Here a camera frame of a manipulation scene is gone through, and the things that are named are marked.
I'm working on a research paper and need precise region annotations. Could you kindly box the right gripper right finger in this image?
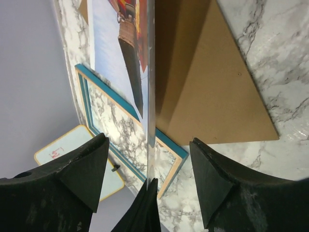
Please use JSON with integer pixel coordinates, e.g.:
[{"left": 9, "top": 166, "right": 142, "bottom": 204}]
[{"left": 190, "top": 138, "right": 309, "bottom": 232}]

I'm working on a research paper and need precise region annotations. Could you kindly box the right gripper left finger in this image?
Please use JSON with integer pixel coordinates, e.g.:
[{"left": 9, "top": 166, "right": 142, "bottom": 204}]
[{"left": 0, "top": 133, "right": 109, "bottom": 232}]

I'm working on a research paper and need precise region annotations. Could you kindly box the blue wooden photo frame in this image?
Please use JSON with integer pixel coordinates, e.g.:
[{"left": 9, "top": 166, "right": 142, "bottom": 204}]
[{"left": 75, "top": 64, "right": 188, "bottom": 198}]

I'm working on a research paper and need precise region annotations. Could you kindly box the hot air balloon photo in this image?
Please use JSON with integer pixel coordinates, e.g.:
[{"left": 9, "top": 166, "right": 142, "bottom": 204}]
[{"left": 87, "top": 0, "right": 149, "bottom": 131}]

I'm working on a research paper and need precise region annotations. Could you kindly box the clear acrylic sheet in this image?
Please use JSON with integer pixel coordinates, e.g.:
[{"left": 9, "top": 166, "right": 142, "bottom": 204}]
[{"left": 146, "top": 0, "right": 155, "bottom": 189}]

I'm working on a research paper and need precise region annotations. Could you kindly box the small whiteboard with red writing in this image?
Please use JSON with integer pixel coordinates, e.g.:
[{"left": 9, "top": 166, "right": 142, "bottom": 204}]
[{"left": 33, "top": 124, "right": 125, "bottom": 203}]

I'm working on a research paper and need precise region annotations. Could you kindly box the brown cardboard backing board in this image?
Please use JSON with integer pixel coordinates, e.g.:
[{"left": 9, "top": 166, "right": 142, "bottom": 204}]
[{"left": 78, "top": 0, "right": 280, "bottom": 146}]

